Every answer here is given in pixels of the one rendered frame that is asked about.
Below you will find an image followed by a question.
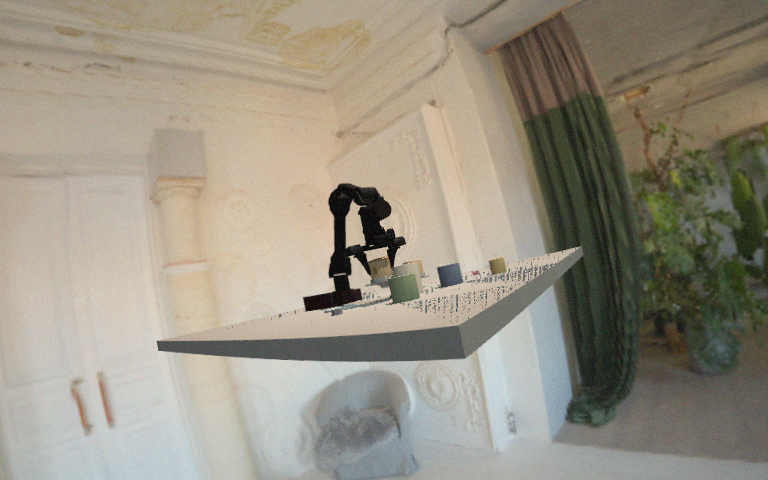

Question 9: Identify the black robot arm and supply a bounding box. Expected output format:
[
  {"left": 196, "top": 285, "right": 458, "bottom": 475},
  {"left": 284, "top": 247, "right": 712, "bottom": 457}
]
[{"left": 329, "top": 183, "right": 395, "bottom": 292}]

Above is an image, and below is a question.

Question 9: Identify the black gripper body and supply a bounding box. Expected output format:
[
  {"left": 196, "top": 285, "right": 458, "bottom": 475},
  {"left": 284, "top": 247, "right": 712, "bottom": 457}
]
[{"left": 346, "top": 223, "right": 406, "bottom": 257}]

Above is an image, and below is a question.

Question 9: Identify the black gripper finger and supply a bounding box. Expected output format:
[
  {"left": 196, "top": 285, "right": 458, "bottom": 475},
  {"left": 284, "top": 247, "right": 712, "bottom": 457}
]
[
  {"left": 387, "top": 247, "right": 400, "bottom": 268},
  {"left": 354, "top": 253, "right": 371, "bottom": 276}
]

